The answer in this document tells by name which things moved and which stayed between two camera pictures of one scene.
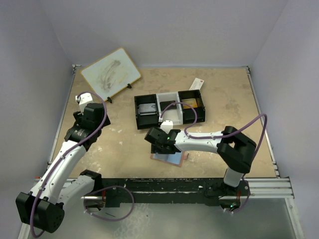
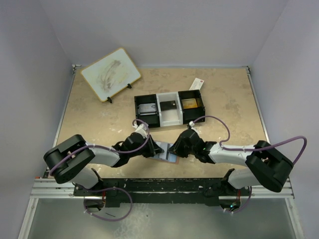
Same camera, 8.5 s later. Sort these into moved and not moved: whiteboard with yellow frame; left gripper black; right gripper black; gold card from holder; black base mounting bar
Moved: left gripper black; right gripper black
Not moved: whiteboard with yellow frame; black base mounting bar; gold card from holder
